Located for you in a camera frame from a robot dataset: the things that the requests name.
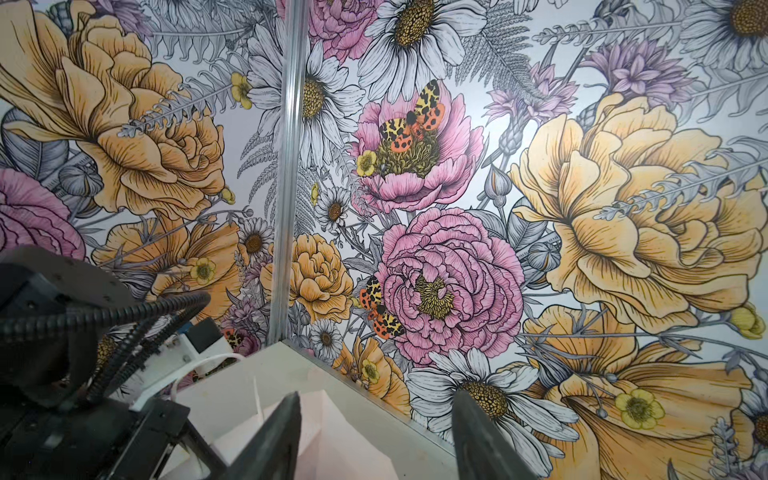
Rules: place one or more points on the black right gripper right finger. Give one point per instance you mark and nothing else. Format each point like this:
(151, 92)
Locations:
(480, 450)

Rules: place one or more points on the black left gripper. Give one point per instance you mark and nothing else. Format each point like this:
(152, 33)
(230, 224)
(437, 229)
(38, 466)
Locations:
(71, 334)

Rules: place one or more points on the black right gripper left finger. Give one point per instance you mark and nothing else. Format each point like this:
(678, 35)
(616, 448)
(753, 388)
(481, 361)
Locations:
(273, 451)

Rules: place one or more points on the red white paper bag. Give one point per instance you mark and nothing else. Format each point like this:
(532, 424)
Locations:
(351, 428)

